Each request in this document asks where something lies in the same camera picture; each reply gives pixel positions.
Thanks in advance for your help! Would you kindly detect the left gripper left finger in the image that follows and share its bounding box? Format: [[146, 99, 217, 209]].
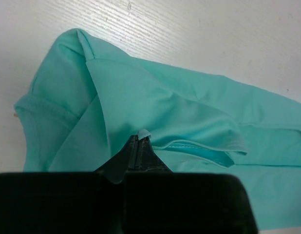
[[0, 135, 138, 234]]

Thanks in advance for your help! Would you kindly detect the teal t-shirt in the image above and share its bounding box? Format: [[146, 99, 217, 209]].
[[14, 29, 301, 230]]

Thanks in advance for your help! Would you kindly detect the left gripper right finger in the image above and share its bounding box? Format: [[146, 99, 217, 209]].
[[123, 136, 258, 234]]

